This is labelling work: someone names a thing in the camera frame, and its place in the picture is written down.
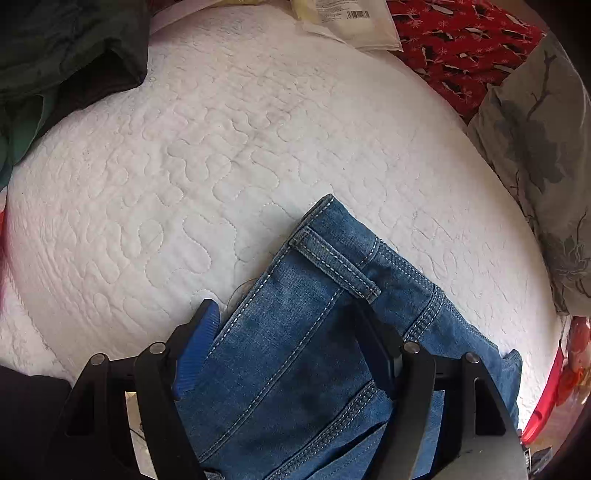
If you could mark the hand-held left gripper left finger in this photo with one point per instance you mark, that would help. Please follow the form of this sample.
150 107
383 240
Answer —
194 357

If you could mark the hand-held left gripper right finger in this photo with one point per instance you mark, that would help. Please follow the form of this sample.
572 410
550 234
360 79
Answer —
383 357

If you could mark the blue denim pants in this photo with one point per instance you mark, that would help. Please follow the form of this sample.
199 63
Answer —
295 369

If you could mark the red plastic item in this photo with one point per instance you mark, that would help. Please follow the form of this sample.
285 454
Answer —
554 392

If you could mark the black cloth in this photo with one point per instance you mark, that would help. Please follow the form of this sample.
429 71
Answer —
27 424

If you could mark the white quilted bed cover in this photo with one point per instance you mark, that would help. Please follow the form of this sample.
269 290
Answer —
207 161

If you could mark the grey floral pillow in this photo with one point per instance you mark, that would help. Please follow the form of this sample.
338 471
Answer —
540 147

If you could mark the red patterned blanket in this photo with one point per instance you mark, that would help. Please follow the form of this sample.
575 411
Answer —
457 46

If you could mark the dark green jacket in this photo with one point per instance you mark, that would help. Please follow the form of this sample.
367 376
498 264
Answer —
55 55

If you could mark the white flat packet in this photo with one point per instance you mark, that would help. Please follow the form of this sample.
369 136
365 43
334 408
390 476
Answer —
355 25

